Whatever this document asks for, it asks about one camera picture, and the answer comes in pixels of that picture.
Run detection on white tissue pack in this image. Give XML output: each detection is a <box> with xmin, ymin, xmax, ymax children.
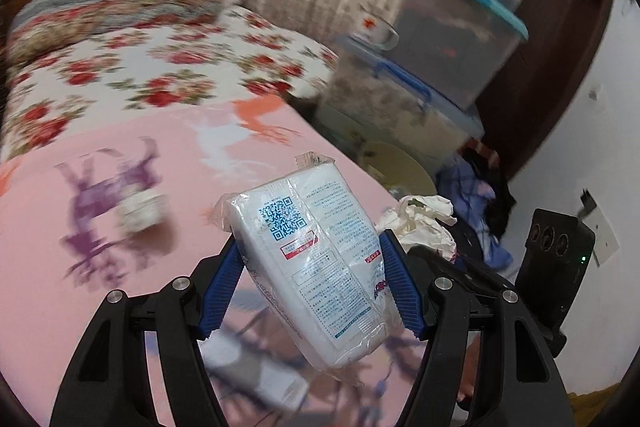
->
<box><xmin>212</xmin><ymin>152</ymin><xmax>393</xmax><ymax>373</ymax></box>

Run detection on crumpled white plastic bag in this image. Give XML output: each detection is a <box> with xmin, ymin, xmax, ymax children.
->
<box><xmin>375</xmin><ymin>194</ymin><xmax>458</xmax><ymax>265</ymax></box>

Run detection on red floral white quilt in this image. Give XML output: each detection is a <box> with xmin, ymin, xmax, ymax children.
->
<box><xmin>0</xmin><ymin>4</ymin><xmax>341</xmax><ymax>162</ymax></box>

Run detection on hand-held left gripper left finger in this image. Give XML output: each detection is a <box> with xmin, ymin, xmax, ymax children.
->
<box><xmin>50</xmin><ymin>234</ymin><xmax>248</xmax><ymax>427</ymax></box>

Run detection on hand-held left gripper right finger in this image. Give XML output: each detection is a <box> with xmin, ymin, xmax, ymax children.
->
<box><xmin>378</xmin><ymin>229</ymin><xmax>576</xmax><ymax>427</ymax></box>

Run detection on crumpled white wrapper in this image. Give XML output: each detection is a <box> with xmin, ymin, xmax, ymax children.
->
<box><xmin>117</xmin><ymin>189</ymin><xmax>168</xmax><ymax>233</ymax></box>

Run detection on yellow cloth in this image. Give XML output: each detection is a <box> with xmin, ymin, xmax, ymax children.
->
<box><xmin>570</xmin><ymin>399</ymin><xmax>621</xmax><ymax>427</ymax></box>

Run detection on beige round plastic bin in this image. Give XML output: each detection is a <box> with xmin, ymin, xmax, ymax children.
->
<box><xmin>357</xmin><ymin>141</ymin><xmax>436</xmax><ymax>202</ymax></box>

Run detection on pink printed bedsheet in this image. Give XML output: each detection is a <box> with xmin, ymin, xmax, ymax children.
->
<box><xmin>0</xmin><ymin>99</ymin><xmax>481</xmax><ymax>427</ymax></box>

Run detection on white paper sheet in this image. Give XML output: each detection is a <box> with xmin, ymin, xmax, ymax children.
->
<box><xmin>205</xmin><ymin>332</ymin><xmax>311</xmax><ymax>413</ymax></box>

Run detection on white wall socket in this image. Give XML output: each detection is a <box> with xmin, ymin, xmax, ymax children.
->
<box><xmin>580</xmin><ymin>189</ymin><xmax>621</xmax><ymax>265</ymax></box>

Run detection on dark brown door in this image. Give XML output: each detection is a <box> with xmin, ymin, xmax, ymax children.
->
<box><xmin>472</xmin><ymin>0</ymin><xmax>617</xmax><ymax>180</ymax></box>

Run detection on blue checked cloth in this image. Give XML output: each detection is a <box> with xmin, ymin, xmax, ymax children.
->
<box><xmin>435</xmin><ymin>147</ymin><xmax>516</xmax><ymax>268</ymax></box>

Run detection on white mug red print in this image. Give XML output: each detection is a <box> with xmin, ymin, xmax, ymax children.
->
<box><xmin>347</xmin><ymin>14</ymin><xmax>401</xmax><ymax>52</ymax></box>

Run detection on clear storage box blue handles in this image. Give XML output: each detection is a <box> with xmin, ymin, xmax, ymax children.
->
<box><xmin>317</xmin><ymin>34</ymin><xmax>485</xmax><ymax>172</ymax></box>

